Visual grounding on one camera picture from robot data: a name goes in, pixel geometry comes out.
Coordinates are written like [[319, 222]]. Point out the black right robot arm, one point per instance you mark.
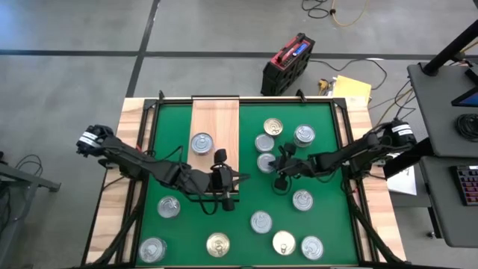
[[354, 153]]

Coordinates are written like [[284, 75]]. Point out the yellow envelope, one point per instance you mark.
[[351, 87]]

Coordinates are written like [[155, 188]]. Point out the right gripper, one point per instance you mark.
[[302, 167]]

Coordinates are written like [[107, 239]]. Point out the tablet with blue screen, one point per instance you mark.
[[470, 99]]

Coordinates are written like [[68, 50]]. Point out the grey keypad desk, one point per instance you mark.
[[448, 224]]

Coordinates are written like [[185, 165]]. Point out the gold-lid can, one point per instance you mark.
[[284, 243], [217, 244], [273, 126]]

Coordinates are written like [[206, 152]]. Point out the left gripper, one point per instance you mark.
[[205, 183]]

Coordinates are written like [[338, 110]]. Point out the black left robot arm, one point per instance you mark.
[[130, 160]]

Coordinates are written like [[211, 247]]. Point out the grey metal stand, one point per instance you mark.
[[30, 181]]

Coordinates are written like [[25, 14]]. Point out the black pole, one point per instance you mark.
[[452, 48]]

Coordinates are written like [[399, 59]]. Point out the blue-label silver-lid can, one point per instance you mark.
[[152, 249]]

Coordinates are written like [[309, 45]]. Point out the white paper sheet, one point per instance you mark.
[[405, 183]]

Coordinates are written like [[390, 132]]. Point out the wooden shelf black frame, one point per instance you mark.
[[213, 119]]

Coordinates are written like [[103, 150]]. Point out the teal tuna can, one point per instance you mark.
[[261, 222], [303, 200]]

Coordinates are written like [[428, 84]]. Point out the keypad with coloured keys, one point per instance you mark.
[[468, 185]]

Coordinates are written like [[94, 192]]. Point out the silver pull-tab lid can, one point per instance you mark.
[[312, 247]]

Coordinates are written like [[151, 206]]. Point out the black clamp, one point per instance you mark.
[[300, 95], [161, 95]]

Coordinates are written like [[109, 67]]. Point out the green-label silver-lid can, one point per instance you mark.
[[304, 134]]

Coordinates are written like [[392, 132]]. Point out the yellow plug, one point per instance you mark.
[[323, 86]]

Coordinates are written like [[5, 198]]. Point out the red and black tool case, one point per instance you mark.
[[287, 67]]

